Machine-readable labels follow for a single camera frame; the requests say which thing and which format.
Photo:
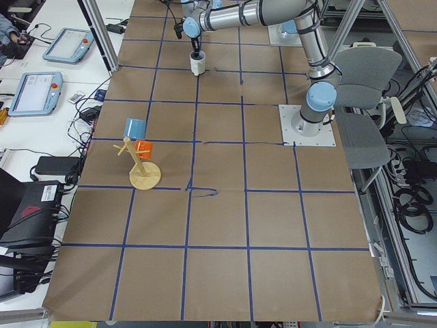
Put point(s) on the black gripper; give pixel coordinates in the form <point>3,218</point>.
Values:
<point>194,44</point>

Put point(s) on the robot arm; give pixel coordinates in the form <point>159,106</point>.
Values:
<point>202,16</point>

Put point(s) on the wooden mug tree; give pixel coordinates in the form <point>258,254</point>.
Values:
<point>144,175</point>

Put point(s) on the teach pendant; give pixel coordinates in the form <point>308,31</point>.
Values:
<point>70,46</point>
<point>37,94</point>

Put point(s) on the aluminium frame post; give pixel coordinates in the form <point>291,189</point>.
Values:
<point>98,29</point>

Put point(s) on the blue cup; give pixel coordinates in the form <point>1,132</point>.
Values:
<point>135,128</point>

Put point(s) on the brown paper mat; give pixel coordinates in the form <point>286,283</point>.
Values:
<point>240,227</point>

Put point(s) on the black power brick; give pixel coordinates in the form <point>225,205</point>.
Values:
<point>56,166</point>

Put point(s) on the white mug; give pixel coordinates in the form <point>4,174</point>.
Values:
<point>198,62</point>

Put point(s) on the black power adapter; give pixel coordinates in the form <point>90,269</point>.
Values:
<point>115,28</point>

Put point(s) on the grey office chair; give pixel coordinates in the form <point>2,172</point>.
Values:
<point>360,108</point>

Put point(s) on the lower teach pendant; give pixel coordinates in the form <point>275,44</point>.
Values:
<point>37,94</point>

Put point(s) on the orange cup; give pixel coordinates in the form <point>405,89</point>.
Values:
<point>143,148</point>

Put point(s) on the upper teach pendant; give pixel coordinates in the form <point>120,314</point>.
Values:
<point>70,46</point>

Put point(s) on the small remote control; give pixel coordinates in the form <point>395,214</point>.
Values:
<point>77,96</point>

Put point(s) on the black computer case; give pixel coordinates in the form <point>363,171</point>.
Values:
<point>29,213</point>

